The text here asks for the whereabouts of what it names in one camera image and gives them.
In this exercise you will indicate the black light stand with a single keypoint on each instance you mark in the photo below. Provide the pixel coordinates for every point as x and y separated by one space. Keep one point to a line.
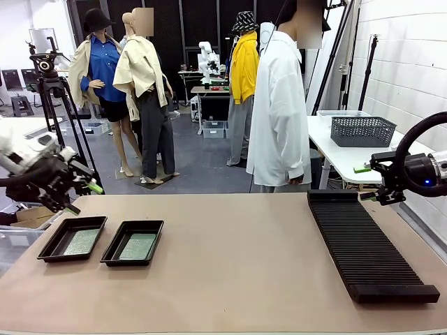
368 70

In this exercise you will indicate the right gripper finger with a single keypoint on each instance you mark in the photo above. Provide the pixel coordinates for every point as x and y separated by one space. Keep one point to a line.
391 196
384 161

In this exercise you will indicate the person's left hand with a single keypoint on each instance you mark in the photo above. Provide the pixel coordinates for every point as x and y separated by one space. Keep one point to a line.
296 180

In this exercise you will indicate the green circuit board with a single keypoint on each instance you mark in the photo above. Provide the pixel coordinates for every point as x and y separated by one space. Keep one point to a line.
138 246
82 241

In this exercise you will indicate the white work table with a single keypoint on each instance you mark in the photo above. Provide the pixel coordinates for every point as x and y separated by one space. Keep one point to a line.
31 125

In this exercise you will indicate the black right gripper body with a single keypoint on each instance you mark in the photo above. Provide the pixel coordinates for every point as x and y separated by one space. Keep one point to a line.
417 172

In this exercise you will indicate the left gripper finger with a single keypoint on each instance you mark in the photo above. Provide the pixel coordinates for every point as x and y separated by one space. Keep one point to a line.
89 181
68 207

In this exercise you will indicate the clear plastic storage box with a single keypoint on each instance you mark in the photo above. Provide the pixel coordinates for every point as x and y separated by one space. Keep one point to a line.
213 129

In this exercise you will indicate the white side table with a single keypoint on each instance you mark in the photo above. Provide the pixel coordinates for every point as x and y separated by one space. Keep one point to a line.
335 160

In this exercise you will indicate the background workbench table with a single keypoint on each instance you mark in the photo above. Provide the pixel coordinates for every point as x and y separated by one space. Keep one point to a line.
209 101

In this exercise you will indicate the mannequin in blue shirt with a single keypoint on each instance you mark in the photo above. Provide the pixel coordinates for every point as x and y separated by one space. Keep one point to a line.
103 70

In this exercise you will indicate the mannequin in yellow hoodie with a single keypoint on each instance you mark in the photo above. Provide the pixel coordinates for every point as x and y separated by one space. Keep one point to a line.
242 70

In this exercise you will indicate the dark grey waste bin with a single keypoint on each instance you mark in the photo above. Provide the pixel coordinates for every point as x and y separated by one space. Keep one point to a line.
315 164

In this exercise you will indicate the patterned bucket hat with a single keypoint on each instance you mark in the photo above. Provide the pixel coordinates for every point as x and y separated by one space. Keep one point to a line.
245 21

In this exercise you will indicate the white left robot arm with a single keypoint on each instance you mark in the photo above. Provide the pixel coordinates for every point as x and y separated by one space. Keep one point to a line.
17 153

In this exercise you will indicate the person in white shirt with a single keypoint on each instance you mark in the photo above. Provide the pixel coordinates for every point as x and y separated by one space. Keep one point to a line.
279 104

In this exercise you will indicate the black leaning tripod stand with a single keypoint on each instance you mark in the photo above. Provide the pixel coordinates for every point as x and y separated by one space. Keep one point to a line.
331 59

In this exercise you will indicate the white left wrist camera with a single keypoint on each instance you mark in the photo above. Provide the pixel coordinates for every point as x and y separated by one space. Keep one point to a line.
67 153

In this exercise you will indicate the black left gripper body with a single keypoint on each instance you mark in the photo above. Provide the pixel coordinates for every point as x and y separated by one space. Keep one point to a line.
56 178

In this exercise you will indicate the black ESD tray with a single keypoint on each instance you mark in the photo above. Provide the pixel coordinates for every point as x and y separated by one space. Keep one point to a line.
113 247
56 244

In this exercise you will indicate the black slotted board rack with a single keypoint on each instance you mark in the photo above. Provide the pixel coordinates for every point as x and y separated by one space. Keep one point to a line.
363 251

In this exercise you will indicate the black camera tripod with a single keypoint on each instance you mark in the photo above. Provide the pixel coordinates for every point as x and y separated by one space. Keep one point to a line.
70 115

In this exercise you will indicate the mannequin in cream jacket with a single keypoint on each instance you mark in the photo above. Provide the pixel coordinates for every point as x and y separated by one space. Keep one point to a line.
146 87

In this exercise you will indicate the grey woven plastic basket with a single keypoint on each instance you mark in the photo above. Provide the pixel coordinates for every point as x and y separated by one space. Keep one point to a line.
363 129

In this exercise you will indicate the black brimmed hat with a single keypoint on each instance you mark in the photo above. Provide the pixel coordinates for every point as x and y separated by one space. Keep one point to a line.
96 21

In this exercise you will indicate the clear plastic bin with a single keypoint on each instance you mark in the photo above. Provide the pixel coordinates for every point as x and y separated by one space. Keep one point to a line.
342 113

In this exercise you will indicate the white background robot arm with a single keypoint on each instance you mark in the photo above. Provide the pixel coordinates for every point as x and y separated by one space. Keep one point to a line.
207 59

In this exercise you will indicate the black step stool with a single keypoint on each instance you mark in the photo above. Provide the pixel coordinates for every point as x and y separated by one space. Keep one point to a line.
21 106

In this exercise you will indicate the brown cardboard box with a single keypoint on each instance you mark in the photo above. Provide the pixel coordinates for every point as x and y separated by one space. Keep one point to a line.
33 216

